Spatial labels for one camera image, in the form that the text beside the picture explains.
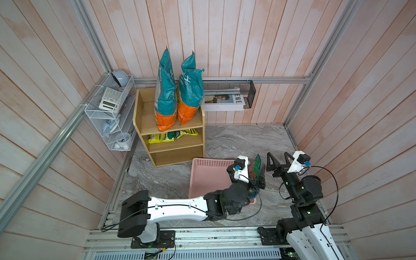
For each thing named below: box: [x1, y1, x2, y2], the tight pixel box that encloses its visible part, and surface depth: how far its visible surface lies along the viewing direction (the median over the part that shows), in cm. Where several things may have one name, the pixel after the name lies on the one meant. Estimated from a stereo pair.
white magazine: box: [202, 86, 246, 112], surface depth 95 cm
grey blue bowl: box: [111, 69, 129, 88], surface depth 84 cm
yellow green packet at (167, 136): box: [148, 131, 175, 145], surface depth 89 cm
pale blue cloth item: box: [102, 119, 116, 138], surface depth 83 cm
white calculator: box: [98, 87, 123, 113], surface depth 77 cm
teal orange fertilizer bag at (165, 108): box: [153, 46, 178, 132], surface depth 63 cm
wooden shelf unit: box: [132, 87, 206, 168], surface depth 88 cm
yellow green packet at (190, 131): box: [176, 128, 199, 139], surface depth 91 cm
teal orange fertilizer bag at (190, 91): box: [177, 50, 205, 126], surface depth 67 cm
